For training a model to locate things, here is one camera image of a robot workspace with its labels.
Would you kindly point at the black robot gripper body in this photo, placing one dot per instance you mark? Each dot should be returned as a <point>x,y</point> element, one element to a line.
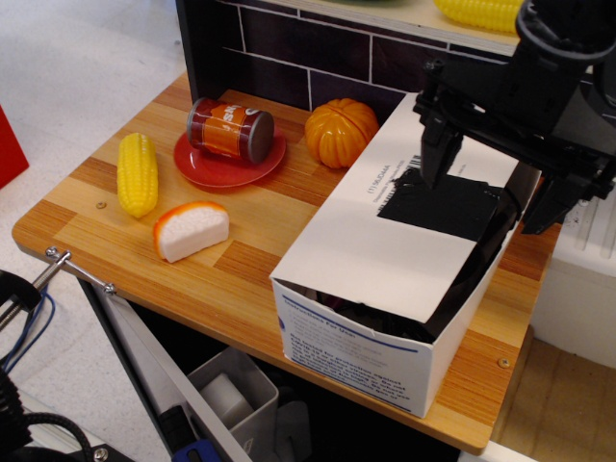
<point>532,107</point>

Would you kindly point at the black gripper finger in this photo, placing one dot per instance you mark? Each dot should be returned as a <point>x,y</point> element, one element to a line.
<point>552,201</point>
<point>440,143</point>

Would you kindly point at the white cardboard box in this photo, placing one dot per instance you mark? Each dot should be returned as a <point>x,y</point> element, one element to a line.
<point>355,262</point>

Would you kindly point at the yellow corn on shelf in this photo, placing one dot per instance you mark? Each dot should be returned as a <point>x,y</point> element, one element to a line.
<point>492,15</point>

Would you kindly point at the orange toy pumpkin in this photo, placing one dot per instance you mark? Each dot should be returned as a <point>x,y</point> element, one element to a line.
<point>337,132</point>

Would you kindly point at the red orange toy can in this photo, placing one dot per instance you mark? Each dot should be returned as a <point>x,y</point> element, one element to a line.
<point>230,130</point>

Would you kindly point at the red plate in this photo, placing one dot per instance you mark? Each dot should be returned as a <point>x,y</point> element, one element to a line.
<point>209,170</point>

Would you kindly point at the white orange toy cheese wedge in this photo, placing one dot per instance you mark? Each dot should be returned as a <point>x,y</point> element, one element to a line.
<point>189,228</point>

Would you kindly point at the yellow toy corn cob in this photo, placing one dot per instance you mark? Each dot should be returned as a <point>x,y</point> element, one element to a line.
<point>137,175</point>

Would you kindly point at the grey plastic bin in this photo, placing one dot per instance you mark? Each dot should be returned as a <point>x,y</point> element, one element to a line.
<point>243,398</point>

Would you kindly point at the red block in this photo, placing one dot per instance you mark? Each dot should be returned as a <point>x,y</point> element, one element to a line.
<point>13,160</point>

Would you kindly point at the metal clamp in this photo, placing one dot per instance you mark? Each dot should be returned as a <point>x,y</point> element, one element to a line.
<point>19,294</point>

